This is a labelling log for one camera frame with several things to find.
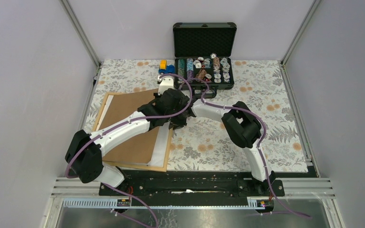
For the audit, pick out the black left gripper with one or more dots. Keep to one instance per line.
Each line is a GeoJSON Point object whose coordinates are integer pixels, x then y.
{"type": "Point", "coordinates": [157, 97]}

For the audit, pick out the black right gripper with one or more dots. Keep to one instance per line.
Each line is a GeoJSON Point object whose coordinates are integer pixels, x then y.
{"type": "Point", "coordinates": [176, 124]}

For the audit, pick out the light wooden picture frame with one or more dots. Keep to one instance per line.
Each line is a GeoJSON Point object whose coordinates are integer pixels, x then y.
{"type": "Point", "coordinates": [166, 151]}

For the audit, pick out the brown frame backing board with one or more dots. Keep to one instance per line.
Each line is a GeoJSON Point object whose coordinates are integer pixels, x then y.
{"type": "Point", "coordinates": [128, 141]}

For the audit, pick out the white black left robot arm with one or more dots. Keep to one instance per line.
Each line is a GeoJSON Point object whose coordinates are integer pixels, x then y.
{"type": "Point", "coordinates": [85, 153]}

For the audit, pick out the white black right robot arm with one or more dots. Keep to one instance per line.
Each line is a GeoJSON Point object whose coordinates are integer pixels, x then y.
{"type": "Point", "coordinates": [245, 129]}

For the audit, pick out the blue toy block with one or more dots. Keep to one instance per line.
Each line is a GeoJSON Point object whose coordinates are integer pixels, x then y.
{"type": "Point", "coordinates": [169, 69]}

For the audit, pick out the floral patterned table cloth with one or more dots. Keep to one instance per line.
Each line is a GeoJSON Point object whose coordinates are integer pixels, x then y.
{"type": "Point", "coordinates": [203, 144]}

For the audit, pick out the black poker chip case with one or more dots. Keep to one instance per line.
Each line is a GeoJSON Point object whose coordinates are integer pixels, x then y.
{"type": "Point", "coordinates": [203, 56]}

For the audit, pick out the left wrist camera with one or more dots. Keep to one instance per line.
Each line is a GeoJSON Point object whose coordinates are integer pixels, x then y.
{"type": "Point", "coordinates": [165, 83]}

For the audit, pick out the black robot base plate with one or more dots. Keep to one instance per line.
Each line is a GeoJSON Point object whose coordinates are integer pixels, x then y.
{"type": "Point", "coordinates": [202, 189]}

